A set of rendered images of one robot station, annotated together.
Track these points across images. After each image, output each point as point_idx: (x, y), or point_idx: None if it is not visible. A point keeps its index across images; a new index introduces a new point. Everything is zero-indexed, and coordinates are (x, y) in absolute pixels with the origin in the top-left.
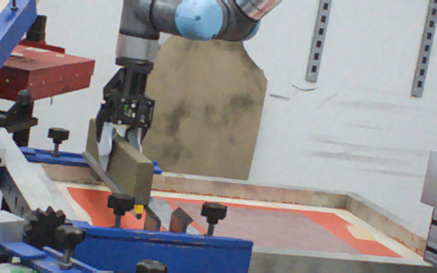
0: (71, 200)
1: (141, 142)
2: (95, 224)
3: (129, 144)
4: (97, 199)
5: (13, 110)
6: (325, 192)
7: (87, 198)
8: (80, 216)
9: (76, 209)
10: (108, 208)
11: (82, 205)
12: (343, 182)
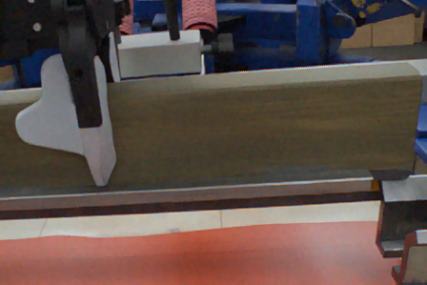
0: (245, 221)
1: (75, 113)
2: (62, 238)
3: (23, 96)
4: (288, 262)
5: None
6: None
7: (285, 247)
8: (113, 224)
9: (172, 223)
10: (208, 274)
11: (213, 234)
12: None
